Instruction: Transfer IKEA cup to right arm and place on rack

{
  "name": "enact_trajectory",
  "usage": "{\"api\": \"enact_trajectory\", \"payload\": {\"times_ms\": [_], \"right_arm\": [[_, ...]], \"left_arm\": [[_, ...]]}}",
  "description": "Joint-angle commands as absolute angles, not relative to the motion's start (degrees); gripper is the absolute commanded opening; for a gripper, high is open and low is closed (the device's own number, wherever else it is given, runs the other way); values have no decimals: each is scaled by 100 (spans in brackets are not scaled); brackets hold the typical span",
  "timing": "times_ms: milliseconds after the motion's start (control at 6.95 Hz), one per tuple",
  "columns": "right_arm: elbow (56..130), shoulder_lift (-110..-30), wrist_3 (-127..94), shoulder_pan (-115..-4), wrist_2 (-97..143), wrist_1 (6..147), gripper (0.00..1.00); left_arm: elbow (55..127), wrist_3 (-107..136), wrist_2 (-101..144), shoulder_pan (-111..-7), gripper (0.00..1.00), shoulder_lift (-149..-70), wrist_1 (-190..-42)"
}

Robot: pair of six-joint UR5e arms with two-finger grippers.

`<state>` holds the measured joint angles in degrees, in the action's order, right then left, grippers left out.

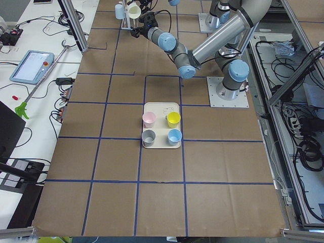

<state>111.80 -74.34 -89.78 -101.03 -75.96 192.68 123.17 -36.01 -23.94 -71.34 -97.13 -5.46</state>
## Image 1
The pale cream plastic cup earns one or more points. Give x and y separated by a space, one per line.
134 11

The white wire cup rack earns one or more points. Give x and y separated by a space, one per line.
127 23

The black power adapter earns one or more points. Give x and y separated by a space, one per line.
64 81

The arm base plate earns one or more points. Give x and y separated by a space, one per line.
208 23
220 97

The grey plastic cup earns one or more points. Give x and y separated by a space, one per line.
148 138

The pink plastic cup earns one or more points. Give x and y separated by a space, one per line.
149 119

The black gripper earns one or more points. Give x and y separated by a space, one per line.
143 31

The yellow plastic cup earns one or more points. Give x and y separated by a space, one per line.
173 119

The green handled reacher grabber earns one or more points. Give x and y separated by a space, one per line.
21 109

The cream plastic tray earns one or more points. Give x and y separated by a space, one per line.
161 128

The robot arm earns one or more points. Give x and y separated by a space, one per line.
234 23
177 52

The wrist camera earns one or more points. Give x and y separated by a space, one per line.
148 19

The light blue plastic cup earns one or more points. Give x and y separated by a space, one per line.
119 12

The black monitor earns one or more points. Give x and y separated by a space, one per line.
12 127

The blue teach pendant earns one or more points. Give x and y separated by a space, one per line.
32 67

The aluminium frame post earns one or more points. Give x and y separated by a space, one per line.
74 24

